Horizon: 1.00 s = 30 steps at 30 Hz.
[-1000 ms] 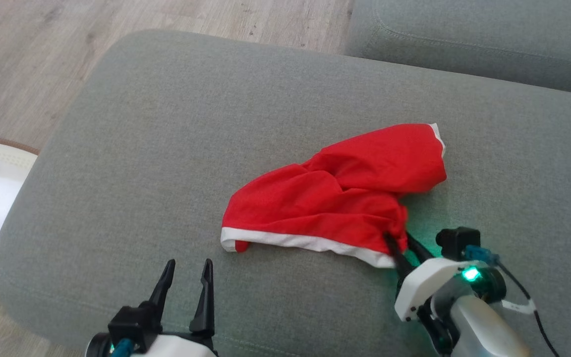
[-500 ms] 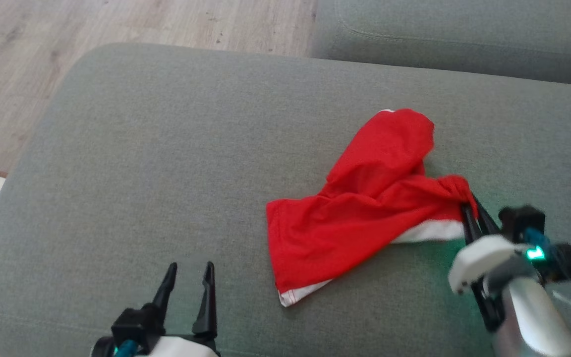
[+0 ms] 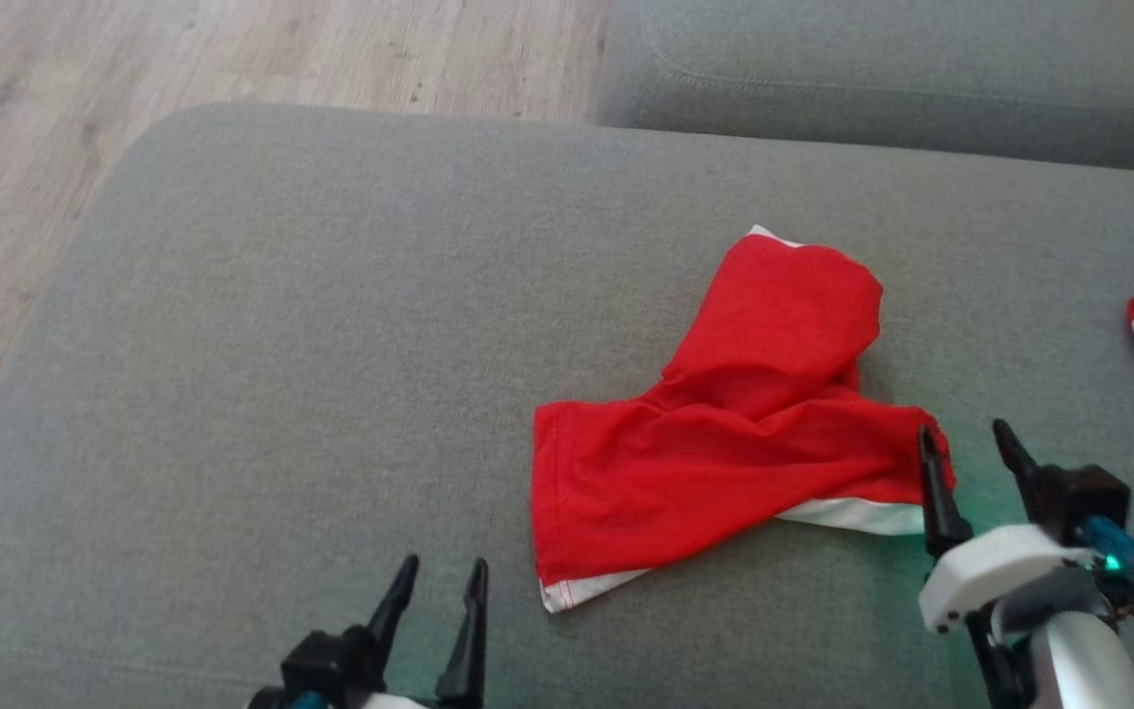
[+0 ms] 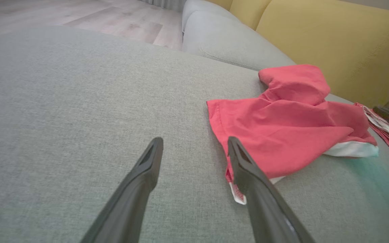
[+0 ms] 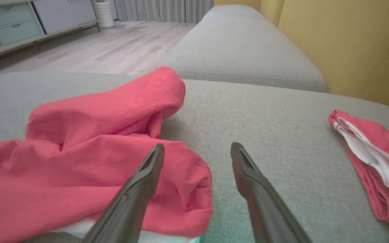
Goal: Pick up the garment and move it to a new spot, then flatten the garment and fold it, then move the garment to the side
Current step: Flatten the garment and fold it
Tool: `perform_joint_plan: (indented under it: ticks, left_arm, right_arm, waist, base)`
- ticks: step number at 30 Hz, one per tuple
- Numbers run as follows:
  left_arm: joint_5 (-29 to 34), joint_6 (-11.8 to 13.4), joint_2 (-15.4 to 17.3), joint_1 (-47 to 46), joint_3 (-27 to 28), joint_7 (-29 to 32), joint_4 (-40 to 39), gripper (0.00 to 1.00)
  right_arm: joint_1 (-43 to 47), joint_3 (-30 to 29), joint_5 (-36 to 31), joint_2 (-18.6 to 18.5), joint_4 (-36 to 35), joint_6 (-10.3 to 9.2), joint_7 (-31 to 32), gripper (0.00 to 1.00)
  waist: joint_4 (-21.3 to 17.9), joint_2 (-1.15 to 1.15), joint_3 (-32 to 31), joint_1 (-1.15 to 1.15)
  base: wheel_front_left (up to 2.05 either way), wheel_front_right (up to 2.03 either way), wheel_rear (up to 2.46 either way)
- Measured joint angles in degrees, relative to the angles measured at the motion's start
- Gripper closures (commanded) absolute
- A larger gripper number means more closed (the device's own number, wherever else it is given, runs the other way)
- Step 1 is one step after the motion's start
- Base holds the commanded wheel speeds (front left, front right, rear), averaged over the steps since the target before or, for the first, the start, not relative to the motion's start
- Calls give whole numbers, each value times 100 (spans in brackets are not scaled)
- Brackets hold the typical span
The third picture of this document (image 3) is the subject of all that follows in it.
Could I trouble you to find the small grey sofa cushion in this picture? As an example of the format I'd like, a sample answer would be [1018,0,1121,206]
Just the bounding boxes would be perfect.
[595,0,1134,176]

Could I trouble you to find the red mesh shorts white trim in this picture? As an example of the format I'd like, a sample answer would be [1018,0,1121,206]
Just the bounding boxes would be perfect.
[531,225,957,613]

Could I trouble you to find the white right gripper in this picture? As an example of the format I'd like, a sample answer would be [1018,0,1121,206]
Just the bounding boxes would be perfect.
[916,419,1100,634]

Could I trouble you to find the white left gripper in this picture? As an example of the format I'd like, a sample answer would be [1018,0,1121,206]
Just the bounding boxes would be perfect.
[350,553,489,709]

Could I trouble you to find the large grey sofa seat cushion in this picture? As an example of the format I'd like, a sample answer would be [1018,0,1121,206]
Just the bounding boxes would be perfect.
[0,101,1134,709]

